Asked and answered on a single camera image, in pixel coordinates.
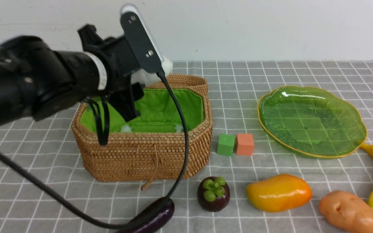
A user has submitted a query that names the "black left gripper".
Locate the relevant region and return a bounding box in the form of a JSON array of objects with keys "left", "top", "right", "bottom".
[{"left": 77, "top": 25, "right": 145, "bottom": 146}]

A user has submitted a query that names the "purple eggplant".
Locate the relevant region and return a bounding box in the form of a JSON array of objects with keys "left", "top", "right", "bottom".
[{"left": 117, "top": 197, "right": 175, "bottom": 233}]

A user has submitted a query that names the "dark purple mangosteen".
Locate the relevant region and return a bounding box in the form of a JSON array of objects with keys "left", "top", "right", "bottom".
[{"left": 197, "top": 176, "right": 230, "bottom": 212}]

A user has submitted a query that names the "orange yellow mango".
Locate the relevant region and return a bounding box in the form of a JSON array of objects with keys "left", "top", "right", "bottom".
[{"left": 246, "top": 174, "right": 313, "bottom": 213}]

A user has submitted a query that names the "brown potato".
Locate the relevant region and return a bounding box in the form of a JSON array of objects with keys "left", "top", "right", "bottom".
[{"left": 319, "top": 190, "right": 373, "bottom": 233}]

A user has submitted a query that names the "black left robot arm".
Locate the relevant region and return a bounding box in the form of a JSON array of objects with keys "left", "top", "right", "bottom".
[{"left": 0, "top": 25, "right": 145, "bottom": 126}]

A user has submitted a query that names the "woven wicker basket green lining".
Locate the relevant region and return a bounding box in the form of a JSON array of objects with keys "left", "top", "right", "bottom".
[{"left": 72, "top": 88, "right": 213, "bottom": 183}]

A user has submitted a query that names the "woven wicker basket lid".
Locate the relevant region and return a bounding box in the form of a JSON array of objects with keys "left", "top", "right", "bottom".
[{"left": 145, "top": 74, "right": 208, "bottom": 96}]

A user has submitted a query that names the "green foam cube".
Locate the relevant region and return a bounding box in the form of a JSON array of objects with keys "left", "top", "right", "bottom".
[{"left": 216, "top": 134, "right": 236, "bottom": 157}]

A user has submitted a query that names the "orange foam cube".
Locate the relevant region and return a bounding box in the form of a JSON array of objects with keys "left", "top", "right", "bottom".
[{"left": 236, "top": 134, "right": 254, "bottom": 156}]

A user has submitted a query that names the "green glass leaf plate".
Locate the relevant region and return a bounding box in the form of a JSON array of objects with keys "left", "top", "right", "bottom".
[{"left": 257, "top": 86, "right": 368, "bottom": 160}]

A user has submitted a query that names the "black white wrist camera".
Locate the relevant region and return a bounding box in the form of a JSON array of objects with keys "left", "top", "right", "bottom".
[{"left": 120, "top": 3, "right": 164, "bottom": 73}]

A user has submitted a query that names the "black camera cable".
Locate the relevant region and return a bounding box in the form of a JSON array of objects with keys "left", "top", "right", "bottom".
[{"left": 0, "top": 72, "right": 189, "bottom": 229}]

